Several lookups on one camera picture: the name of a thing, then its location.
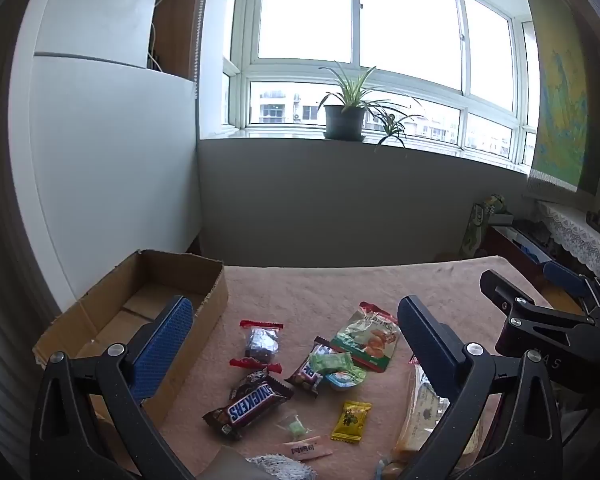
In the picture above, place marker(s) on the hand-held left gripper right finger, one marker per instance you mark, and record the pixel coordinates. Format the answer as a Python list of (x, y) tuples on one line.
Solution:
[(425, 345)]

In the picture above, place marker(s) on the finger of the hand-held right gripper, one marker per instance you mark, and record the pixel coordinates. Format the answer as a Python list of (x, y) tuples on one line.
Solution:
[(525, 310), (570, 280)]

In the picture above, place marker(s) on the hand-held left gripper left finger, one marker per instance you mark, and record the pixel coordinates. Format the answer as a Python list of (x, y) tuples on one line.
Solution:
[(165, 345)]

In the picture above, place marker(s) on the clear bread packet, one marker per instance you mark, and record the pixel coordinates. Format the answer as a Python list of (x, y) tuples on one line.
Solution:
[(420, 410)]

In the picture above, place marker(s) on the brown cardboard box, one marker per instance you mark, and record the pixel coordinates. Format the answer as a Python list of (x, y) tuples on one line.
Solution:
[(170, 272)]

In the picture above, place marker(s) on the green-lidded jelly cup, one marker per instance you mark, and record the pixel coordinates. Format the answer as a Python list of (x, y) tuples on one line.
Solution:
[(345, 381)]

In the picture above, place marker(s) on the large brown chocolate bar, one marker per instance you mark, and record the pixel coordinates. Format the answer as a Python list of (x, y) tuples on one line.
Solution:
[(245, 405)]

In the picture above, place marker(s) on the yellow candy packet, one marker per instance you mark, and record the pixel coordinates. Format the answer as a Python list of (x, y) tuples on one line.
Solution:
[(351, 420)]

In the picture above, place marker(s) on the small clear candy wrapper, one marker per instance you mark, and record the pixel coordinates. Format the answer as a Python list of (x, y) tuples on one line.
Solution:
[(295, 428)]

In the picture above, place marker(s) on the green foil snack packet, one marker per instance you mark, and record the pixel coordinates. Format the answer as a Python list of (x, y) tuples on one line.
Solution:
[(370, 342)]

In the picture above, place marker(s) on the dark wooden cabinet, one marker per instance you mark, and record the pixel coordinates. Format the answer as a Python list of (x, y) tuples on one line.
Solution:
[(510, 247)]

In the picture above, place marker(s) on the small black snack packet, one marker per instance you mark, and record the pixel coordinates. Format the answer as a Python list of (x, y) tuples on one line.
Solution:
[(252, 379)]

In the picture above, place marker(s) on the green patterned carton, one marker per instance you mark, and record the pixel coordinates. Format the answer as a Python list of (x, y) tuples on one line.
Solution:
[(475, 230)]

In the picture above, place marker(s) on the clear red-ended chocolate packet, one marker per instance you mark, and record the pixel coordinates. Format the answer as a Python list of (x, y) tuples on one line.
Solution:
[(261, 341)]

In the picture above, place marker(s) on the small brown chocolate bar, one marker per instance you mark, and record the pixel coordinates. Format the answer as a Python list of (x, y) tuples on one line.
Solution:
[(302, 376)]

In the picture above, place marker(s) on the pink candy wrapper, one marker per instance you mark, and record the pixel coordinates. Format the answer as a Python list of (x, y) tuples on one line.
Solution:
[(302, 450)]

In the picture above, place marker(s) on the silvery snack packet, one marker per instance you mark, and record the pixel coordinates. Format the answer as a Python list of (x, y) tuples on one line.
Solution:
[(285, 467)]

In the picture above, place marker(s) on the white wardrobe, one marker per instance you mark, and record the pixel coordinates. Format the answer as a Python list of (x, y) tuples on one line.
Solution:
[(105, 160)]

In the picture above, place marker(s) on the potted spider plant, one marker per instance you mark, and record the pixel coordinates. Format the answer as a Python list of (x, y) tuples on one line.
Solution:
[(345, 122)]

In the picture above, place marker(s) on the wall map poster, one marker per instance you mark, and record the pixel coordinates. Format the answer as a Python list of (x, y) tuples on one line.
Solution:
[(565, 110)]

